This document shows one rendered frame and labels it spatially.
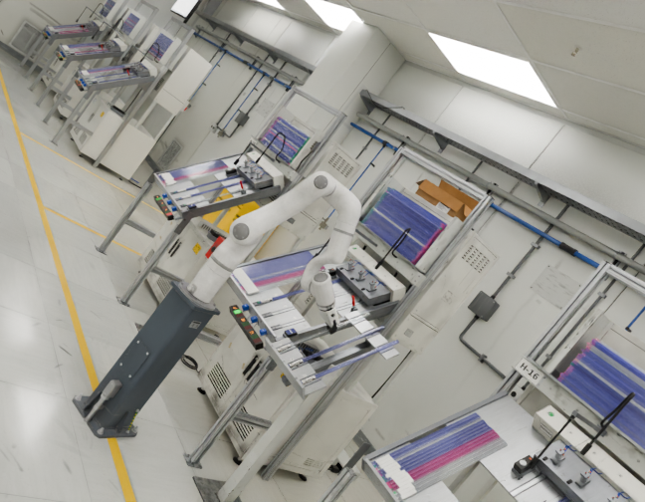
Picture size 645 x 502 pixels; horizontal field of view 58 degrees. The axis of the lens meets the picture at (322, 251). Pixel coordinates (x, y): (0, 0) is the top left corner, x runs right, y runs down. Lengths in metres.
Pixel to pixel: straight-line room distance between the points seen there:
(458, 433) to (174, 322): 1.24
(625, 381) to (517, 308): 2.07
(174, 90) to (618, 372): 5.78
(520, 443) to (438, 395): 2.08
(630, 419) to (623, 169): 2.56
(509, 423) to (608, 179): 2.54
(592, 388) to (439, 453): 0.63
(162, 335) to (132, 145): 4.78
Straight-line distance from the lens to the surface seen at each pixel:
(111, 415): 2.77
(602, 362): 2.49
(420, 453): 2.35
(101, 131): 7.08
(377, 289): 3.06
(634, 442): 2.40
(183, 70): 7.12
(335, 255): 2.46
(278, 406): 3.10
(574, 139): 4.94
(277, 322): 2.90
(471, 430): 2.46
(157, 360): 2.64
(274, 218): 2.48
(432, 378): 4.56
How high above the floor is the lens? 1.43
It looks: 5 degrees down
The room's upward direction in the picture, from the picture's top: 38 degrees clockwise
